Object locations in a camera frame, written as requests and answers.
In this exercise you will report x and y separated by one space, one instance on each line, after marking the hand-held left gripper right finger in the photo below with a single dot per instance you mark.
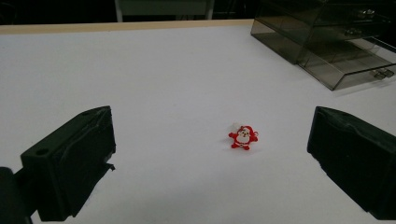
355 155

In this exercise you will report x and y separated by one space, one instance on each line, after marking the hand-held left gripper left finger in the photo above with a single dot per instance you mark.
71 165

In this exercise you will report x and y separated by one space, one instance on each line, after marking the clear drawer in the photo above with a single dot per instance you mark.
348 63

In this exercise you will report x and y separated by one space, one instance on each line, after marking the red santa claus figure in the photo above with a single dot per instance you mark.
243 137

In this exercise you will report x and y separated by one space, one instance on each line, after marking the smoky clear drawer organizer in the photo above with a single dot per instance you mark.
314 28

